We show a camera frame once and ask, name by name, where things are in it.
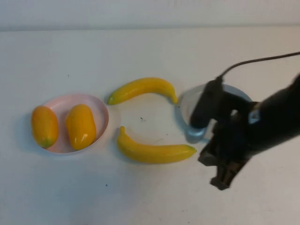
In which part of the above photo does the grey-blue round plate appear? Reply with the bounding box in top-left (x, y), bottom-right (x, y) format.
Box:
top-left (178, 83), bottom-right (261, 144)

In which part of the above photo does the pink round plate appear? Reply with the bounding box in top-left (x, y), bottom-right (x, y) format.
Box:
top-left (31, 93), bottom-right (110, 155)

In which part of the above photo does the yellow plastic banana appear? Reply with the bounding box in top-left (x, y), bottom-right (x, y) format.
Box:
top-left (116, 126), bottom-right (197, 164)
top-left (107, 77), bottom-right (178, 105)

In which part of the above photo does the orange mango with green tip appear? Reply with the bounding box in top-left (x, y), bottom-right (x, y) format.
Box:
top-left (30, 105), bottom-right (59, 149)

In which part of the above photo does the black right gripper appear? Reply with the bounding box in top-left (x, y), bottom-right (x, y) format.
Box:
top-left (198, 93), bottom-right (254, 191)

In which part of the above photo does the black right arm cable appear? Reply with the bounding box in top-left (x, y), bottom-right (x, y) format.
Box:
top-left (215, 51), bottom-right (300, 82)

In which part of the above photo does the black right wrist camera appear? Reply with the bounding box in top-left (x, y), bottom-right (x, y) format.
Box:
top-left (189, 79), bottom-right (225, 131)

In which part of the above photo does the glossy yellow mango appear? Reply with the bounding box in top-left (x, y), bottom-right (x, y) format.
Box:
top-left (65, 104), bottom-right (97, 151)

